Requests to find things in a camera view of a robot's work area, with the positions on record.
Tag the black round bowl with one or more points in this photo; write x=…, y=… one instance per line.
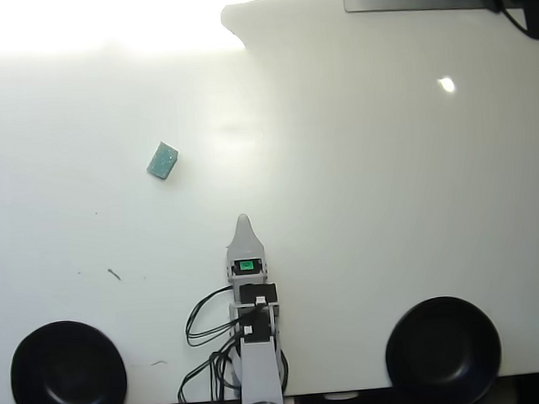
x=443, y=356
x=70, y=383

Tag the blue sponge cube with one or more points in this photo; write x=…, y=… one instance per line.
x=162, y=162

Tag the grey gripper body green sticker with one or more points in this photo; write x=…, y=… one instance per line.
x=237, y=277

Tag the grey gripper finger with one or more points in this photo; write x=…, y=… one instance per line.
x=245, y=240

